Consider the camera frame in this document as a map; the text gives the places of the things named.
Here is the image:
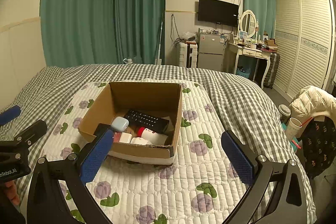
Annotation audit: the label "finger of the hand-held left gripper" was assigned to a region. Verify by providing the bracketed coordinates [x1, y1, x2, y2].
[0, 105, 21, 126]
[0, 119, 48, 159]

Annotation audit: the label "glass jar with lid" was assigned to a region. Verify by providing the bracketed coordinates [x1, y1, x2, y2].
[279, 104, 292, 122]

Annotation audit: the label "silver suitcase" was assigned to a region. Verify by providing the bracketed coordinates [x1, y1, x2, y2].
[263, 52, 280, 89]

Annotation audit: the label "white dressing table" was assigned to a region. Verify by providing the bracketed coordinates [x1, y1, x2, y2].
[228, 39, 275, 89]

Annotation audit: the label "hanging dark cables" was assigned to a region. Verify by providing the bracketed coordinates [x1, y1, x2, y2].
[171, 13, 184, 45]

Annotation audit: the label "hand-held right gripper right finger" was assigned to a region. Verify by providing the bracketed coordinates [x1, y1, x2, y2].
[221, 130, 306, 224]

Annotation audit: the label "white bottle with red cap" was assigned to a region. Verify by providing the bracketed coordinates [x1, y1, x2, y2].
[136, 127, 168, 146]

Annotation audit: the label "person's left hand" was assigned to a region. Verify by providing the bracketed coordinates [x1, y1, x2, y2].
[5, 180, 21, 206]

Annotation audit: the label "white paper cup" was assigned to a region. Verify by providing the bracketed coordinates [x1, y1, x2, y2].
[285, 117, 303, 140]

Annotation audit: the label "silver small fridge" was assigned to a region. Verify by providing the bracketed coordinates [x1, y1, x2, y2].
[196, 32, 227, 72]

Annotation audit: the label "black remote control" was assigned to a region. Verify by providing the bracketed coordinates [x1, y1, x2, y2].
[123, 109, 170, 134]

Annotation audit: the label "white mop pole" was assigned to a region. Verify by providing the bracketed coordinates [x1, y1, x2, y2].
[155, 15, 164, 65]

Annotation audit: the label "plain white bottle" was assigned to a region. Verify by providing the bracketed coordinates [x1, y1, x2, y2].
[130, 137, 148, 146]

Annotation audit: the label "white louvred wardrobe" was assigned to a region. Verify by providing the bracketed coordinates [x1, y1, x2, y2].
[272, 0, 335, 98]

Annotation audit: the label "floral quilted mat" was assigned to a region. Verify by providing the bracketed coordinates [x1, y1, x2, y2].
[20, 78, 265, 224]

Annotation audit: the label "teal curtain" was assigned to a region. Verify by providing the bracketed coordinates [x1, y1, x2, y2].
[241, 0, 277, 39]
[113, 0, 166, 65]
[39, 0, 118, 68]

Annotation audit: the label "black wall television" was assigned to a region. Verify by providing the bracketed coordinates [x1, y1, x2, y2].
[198, 0, 239, 27]

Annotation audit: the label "light blue earbud case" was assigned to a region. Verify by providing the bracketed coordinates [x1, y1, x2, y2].
[111, 116, 130, 132]

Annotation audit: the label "white charger block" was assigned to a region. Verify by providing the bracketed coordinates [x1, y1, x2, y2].
[119, 133, 135, 145]

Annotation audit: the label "dark grey box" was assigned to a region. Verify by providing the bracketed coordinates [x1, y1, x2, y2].
[94, 123, 116, 137]

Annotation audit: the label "black printed garment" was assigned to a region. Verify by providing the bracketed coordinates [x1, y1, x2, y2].
[301, 116, 336, 178]

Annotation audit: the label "white ribbed suitcase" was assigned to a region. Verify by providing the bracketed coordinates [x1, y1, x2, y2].
[179, 40, 198, 68]

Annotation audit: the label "oval vanity mirror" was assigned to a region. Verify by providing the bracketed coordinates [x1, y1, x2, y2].
[239, 10, 258, 39]

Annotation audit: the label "cream puffer jacket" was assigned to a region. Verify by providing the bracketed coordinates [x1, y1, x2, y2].
[289, 85, 336, 125]

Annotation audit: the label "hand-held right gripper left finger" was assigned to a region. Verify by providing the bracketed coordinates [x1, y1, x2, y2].
[26, 129, 114, 224]

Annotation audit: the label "blue basket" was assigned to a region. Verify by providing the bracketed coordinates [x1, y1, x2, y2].
[235, 65, 251, 78]

